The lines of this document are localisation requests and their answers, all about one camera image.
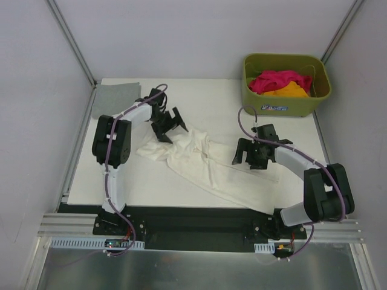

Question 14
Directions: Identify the cream white t shirt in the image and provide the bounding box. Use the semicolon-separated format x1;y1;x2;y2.
137;127;280;214

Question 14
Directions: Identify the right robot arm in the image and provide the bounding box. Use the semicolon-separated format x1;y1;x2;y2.
232;124;355;239

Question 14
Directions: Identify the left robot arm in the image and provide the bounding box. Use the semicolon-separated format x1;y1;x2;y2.
92;84;187;214

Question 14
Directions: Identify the folded grey t shirt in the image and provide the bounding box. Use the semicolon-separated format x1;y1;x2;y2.
91;82;141;120

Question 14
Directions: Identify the olive green plastic bin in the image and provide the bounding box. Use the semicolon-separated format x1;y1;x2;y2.
241;53;331;117

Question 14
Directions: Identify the magenta pink t shirt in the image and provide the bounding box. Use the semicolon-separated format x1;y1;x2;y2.
248;70;313;95

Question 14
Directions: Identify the orange t shirt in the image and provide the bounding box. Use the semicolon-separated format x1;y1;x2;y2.
262;81;309;98

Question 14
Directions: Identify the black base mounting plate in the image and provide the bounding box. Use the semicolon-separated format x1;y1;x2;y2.
93;207;307;253

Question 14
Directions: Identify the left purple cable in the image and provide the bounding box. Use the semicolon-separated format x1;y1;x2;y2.
104;83;169;257

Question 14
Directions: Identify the right white cable duct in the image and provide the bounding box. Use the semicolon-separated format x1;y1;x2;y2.
253;242;293;254

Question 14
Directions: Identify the white cable duct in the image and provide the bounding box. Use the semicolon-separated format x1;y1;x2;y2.
50;237;132;251
253;242;293;254

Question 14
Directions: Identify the aluminium frame rail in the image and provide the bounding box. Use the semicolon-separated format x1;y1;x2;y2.
38;213;366;243

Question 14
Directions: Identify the left white cable duct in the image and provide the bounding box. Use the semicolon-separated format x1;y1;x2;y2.
50;237;132;251

